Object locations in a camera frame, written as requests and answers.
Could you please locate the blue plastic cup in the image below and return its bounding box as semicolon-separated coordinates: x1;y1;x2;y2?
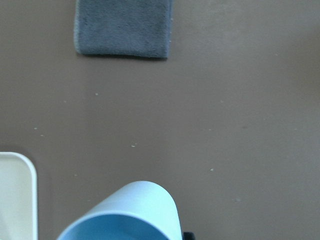
58;181;183;240

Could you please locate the grey folded cloth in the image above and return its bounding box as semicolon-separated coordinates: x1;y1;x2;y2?
73;0;173;59

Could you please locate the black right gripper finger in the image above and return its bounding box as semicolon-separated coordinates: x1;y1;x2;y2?
183;232;195;240

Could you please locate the cream rabbit tray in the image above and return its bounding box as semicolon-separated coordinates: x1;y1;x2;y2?
0;152;38;240

